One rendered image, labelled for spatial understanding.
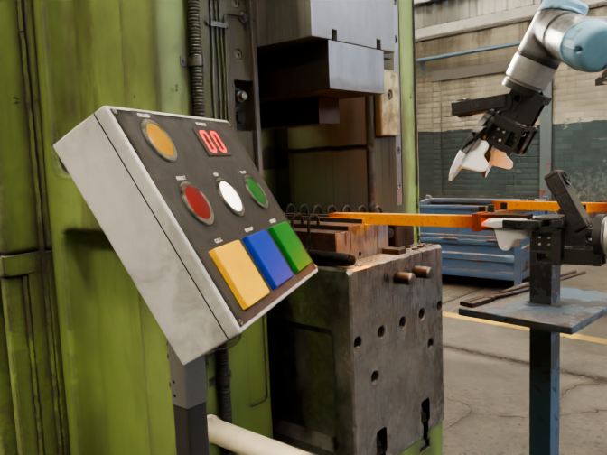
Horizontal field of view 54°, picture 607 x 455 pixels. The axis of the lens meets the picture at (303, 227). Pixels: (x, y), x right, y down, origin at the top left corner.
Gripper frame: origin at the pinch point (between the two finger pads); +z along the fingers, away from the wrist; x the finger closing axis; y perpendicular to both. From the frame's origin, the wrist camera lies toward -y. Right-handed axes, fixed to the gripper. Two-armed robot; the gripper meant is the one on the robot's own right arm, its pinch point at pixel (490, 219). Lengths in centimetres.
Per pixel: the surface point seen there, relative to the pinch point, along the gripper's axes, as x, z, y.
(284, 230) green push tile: -44.4, 12.4, -3.0
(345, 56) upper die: -6.7, 27.3, -33.6
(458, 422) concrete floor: 114, 64, 100
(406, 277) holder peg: -0.2, 18.5, 12.8
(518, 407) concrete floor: 143, 50, 101
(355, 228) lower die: -5.3, 27.6, 2.1
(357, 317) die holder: -14.1, 21.8, 18.5
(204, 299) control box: -69, 2, 1
